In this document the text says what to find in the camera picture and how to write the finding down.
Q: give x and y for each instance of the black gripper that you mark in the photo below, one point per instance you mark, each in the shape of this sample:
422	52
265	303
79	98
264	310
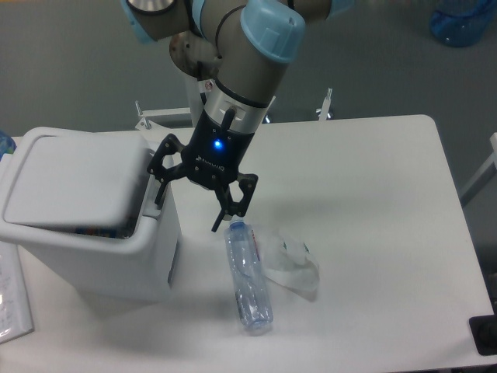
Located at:
217	159

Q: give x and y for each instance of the white push-lid trash can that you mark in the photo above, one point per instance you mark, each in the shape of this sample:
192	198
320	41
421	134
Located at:
84	205

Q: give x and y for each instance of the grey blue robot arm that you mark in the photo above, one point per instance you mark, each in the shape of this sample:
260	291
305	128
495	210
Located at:
254	43

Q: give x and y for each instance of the crumpled white plastic wrapper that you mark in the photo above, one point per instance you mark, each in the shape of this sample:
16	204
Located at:
287	261

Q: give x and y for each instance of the crushed clear plastic bottle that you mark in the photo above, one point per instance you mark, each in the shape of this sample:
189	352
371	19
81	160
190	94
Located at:
251	294

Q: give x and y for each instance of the blue bottle top left edge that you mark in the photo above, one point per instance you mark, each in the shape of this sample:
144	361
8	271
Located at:
7	144

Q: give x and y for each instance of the blue water jug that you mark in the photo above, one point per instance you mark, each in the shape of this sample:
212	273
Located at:
461	23

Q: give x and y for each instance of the black device at table edge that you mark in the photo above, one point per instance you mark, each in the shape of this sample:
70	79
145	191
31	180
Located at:
483	329

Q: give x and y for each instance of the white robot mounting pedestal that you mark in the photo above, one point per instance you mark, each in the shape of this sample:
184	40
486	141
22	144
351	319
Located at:
197	62

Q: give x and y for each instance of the white frame leg right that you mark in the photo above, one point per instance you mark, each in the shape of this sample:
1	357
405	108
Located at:
483	175

